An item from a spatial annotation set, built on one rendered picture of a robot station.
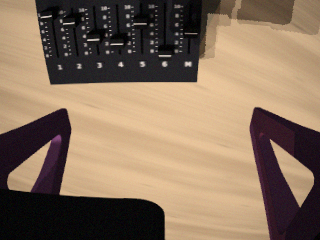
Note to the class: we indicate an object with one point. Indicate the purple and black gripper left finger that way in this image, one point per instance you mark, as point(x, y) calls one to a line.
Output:
point(17, 145)

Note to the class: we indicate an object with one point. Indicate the black lighting desk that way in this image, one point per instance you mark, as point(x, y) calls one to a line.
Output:
point(168, 51)

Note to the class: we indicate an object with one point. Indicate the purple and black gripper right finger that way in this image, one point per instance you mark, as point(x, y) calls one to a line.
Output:
point(284, 222)

